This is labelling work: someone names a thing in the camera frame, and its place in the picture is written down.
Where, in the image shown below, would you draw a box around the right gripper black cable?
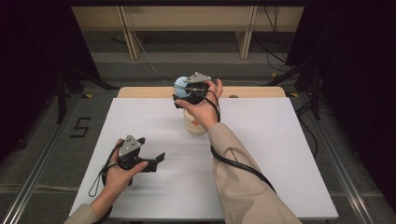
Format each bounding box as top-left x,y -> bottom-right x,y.
183,86 -> 277,194

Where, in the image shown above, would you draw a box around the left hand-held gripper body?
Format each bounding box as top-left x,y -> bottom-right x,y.
118,134 -> 159,174

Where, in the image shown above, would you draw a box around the black stand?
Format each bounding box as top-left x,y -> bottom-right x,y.
55,62 -> 120,124
264,59 -> 321,120

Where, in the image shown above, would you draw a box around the black curtain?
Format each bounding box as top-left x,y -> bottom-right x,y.
0,0 -> 101,160
286,6 -> 396,213

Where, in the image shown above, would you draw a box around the wooden shelf unit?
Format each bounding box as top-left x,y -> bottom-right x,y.
71,6 -> 304,61

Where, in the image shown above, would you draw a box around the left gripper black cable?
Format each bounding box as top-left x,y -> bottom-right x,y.
88,148 -> 123,224

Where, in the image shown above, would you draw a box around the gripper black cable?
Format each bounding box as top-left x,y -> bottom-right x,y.
183,86 -> 277,194
88,148 -> 123,224

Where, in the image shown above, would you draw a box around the light blue hairbrush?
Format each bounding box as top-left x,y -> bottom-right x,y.
173,76 -> 191,98

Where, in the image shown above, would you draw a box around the wooden table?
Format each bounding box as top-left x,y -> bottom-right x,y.
117,86 -> 288,99

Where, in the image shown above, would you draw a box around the white floor cable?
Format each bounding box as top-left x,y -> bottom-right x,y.
134,31 -> 269,86

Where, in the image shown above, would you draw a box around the person's left hand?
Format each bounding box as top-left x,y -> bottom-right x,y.
90,138 -> 149,214

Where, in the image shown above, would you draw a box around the person's right hand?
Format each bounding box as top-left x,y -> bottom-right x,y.
184,77 -> 224,132

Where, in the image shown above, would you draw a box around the metal floor rail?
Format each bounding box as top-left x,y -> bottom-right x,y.
298,102 -> 375,224
0,92 -> 82,224

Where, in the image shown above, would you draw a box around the cream ribbed cup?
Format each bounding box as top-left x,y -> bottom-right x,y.
182,108 -> 208,135

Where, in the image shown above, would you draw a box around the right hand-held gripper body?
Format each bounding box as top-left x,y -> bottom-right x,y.
181,72 -> 213,105

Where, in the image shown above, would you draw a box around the black floor cables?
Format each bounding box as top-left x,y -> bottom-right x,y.
251,6 -> 300,73

